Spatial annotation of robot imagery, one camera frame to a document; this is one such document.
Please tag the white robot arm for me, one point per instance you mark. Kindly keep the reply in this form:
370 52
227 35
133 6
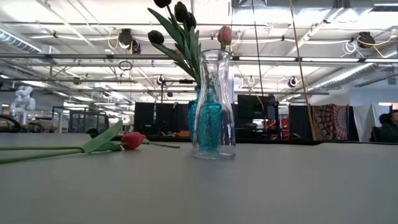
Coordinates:
23 102

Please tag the blue glass vase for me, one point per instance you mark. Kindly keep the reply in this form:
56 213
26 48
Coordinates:
192 118

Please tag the clear glass vase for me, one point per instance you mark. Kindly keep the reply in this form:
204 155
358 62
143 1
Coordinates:
217 77

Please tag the black monitor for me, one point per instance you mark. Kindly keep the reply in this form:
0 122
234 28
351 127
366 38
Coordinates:
252 107

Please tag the black partition panel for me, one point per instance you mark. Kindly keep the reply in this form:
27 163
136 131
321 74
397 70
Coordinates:
146 118
298 121

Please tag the red artificial tulip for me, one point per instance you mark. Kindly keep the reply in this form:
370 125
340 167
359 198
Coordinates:
133 140

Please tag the patterned tapestry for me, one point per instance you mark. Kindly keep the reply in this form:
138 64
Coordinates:
329 119

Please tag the white hanging cloth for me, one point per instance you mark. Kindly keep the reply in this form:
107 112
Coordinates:
362 121

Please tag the person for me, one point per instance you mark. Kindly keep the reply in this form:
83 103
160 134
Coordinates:
388 127

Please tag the black table frame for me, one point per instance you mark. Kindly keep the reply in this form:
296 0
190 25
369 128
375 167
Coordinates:
280 141

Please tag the black framed enclosure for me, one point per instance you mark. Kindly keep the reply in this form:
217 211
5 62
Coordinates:
88 121

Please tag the long ceiling light rail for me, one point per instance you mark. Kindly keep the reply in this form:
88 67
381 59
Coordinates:
93 56

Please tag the silver air duct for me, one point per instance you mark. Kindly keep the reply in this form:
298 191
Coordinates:
18 42
342 80

